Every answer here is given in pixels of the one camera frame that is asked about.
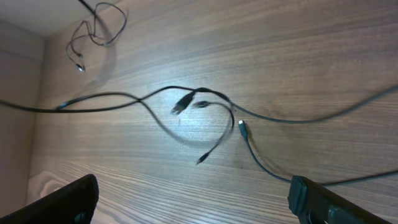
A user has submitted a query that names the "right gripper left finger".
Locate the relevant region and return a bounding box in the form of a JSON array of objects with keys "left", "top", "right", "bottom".
[{"left": 1, "top": 174, "right": 99, "bottom": 224}]

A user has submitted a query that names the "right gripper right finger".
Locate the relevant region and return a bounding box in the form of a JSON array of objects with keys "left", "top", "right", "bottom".
[{"left": 288, "top": 175, "right": 390, "bottom": 224}]

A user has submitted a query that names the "thick black USB cable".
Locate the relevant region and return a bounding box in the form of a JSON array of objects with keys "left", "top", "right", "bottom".
[{"left": 170, "top": 84, "right": 398, "bottom": 187}]

